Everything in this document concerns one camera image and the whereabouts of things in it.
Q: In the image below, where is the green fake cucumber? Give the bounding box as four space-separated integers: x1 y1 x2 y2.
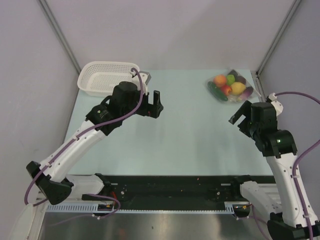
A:
207 81 228 102

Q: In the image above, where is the dark red fake plum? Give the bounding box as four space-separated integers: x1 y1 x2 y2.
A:
235 75 247 85

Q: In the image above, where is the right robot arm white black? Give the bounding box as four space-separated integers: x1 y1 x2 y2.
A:
229 100 320 240

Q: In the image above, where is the purple fake eggplant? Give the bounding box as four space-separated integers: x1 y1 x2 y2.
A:
238 86 254 101

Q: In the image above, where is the white slotted cable duct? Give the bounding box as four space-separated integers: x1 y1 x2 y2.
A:
46 202 114 214

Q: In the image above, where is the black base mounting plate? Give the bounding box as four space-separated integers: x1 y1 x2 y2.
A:
82 174 275 211

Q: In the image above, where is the red fake apple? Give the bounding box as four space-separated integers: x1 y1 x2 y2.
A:
220 84 232 97

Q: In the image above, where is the purple cable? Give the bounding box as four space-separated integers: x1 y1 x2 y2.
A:
23 67 145 206
273 91 320 240

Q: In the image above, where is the orange fake peach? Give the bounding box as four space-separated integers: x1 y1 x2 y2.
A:
213 74 227 88

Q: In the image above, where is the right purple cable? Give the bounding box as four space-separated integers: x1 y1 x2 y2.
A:
273 91 320 240

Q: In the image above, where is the white perforated plastic basket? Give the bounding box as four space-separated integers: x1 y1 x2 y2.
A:
77 61 140 97

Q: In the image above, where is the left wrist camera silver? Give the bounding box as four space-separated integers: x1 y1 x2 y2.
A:
131 70 151 88

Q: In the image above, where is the yellow fake lemon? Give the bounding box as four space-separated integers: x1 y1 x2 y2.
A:
230 82 246 96

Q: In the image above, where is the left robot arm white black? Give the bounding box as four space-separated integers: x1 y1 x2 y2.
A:
26 81 164 205

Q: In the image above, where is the clear polka dot zip bag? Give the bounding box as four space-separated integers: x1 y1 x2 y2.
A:
205 68 261 103

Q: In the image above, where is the green fake pepper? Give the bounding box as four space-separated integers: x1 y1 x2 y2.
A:
226 74 236 86

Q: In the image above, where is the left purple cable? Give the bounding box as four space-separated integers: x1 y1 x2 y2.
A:
23 67 145 206

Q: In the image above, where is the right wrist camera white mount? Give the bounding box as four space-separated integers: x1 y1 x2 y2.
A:
266 93 284 117

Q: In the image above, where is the dark brown fake fruit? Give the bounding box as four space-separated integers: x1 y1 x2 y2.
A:
228 69 238 77

